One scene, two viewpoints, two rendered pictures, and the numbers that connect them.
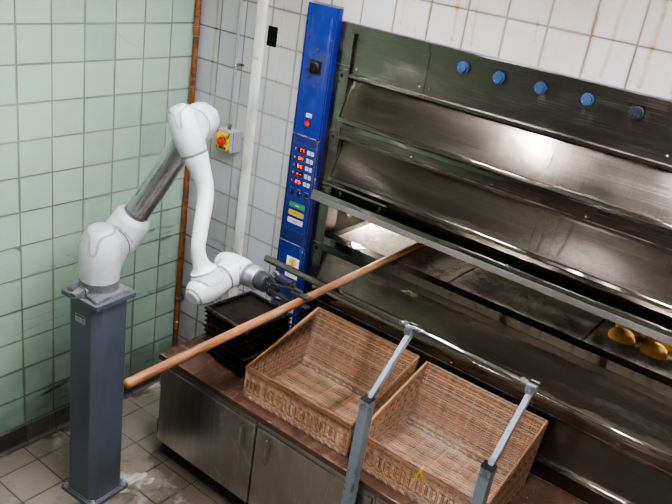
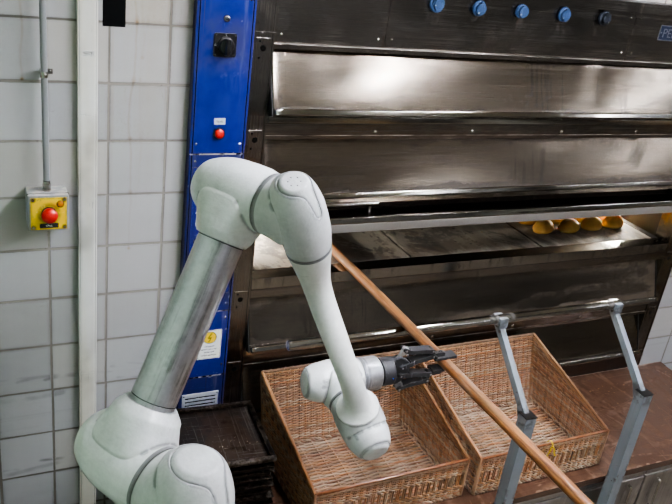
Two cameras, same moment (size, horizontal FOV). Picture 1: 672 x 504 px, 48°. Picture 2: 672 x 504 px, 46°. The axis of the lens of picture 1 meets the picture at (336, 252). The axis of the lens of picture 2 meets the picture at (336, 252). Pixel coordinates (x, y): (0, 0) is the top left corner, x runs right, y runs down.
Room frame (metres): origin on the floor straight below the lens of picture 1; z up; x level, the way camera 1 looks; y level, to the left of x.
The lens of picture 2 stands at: (1.87, 1.87, 2.30)
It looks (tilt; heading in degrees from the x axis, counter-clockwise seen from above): 24 degrees down; 298
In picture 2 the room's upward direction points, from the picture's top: 8 degrees clockwise
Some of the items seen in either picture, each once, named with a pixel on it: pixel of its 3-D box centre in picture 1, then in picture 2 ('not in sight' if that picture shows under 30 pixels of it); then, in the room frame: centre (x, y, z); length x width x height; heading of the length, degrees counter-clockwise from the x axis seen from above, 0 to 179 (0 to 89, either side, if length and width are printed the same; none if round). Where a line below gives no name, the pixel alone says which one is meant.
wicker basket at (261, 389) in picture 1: (331, 375); (360, 432); (2.72, -0.06, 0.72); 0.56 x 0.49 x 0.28; 57
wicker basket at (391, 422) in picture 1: (449, 442); (505, 406); (2.39, -0.54, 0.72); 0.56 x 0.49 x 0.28; 57
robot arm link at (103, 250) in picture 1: (101, 251); (191, 499); (2.64, 0.90, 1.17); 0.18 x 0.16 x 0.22; 176
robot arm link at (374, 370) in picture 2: (254, 277); (368, 373); (2.57, 0.29, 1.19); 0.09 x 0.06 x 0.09; 147
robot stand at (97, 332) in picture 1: (97, 395); not in sight; (2.63, 0.90, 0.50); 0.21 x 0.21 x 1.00; 60
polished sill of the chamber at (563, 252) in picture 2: (507, 316); (482, 260); (2.64, -0.70, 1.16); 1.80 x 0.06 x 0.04; 56
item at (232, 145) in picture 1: (228, 139); (47, 208); (3.42, 0.58, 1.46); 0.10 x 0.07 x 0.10; 56
